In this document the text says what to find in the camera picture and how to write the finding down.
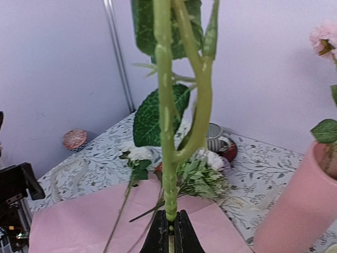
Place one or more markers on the pink wrapping paper sheet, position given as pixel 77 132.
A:
pixel 85 224

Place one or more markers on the floral patterned tablecloth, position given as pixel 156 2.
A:
pixel 258 174

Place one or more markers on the striped ceramic cup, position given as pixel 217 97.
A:
pixel 215 140

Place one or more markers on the cream printed ribbon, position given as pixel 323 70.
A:
pixel 65 178

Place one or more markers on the left aluminium frame post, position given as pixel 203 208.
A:
pixel 109 12

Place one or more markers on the dusty orange rose stem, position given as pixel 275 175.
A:
pixel 159 173

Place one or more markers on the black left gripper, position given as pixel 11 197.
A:
pixel 18 182

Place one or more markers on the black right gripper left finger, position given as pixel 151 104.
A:
pixel 157 238

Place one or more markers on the tall pink vase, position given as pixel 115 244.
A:
pixel 305 209

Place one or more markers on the green leafy white stem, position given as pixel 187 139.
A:
pixel 202 176

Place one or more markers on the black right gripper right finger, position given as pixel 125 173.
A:
pixel 185 238

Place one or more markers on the peach rose flower stem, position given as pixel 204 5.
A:
pixel 167 31

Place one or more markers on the white peony flower stem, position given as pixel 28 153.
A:
pixel 138 159

